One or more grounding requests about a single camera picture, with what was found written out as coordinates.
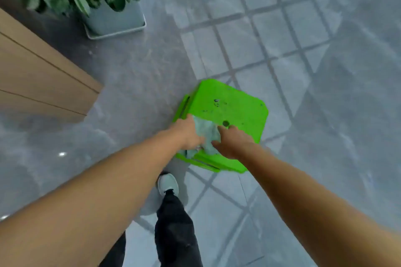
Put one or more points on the white sneaker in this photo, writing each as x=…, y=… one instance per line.
x=167, y=184

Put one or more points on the person's right thumb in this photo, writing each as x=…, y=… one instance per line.
x=218, y=146

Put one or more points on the person's left hand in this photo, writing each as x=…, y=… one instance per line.
x=187, y=133

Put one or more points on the bright green plastic stool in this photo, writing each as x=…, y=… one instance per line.
x=230, y=110

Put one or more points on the person's right hand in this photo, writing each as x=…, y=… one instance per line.
x=233, y=144

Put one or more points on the person's left forearm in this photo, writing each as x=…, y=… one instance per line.
x=94, y=201

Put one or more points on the grey square plant pot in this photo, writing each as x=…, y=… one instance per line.
x=116, y=19

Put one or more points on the person's right forearm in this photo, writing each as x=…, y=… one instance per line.
x=316, y=210

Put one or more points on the light green cleaning cloth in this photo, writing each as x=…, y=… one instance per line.
x=206, y=135

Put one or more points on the person's left fingers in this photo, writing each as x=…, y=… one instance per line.
x=191, y=118

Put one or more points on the black trouser leg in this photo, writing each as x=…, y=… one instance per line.
x=114, y=252
x=175, y=232

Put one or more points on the light wooden cabinet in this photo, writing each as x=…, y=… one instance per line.
x=37, y=79

